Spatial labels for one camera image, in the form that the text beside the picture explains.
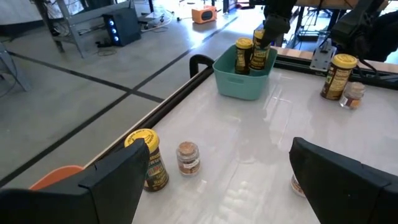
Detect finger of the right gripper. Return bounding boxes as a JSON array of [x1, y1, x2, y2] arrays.
[[260, 13, 292, 48]]

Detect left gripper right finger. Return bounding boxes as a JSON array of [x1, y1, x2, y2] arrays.
[[289, 136, 398, 224]]

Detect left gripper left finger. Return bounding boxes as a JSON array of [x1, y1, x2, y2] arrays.
[[0, 138, 150, 224]]

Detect yellow-lid brown spice can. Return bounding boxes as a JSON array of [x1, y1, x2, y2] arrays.
[[249, 28, 272, 71], [320, 53, 358, 101], [124, 128, 170, 192], [234, 37, 254, 75]]

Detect orange plastic bin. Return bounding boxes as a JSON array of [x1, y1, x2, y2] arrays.
[[29, 165, 85, 191]]

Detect silver mounting plate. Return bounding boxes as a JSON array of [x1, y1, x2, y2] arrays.
[[309, 37, 338, 73]]

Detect light teal plastic bin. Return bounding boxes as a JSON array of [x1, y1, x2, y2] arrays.
[[212, 44, 278, 101]]

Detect orange box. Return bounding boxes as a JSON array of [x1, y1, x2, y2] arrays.
[[191, 5, 218, 25]]

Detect black curved hook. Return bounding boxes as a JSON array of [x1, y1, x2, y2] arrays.
[[189, 54, 215, 79]]

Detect black computer blue lights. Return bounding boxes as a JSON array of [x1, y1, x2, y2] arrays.
[[102, 6, 142, 47]]

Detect grey metal table frame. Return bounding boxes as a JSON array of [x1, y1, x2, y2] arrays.
[[32, 0, 137, 59]]

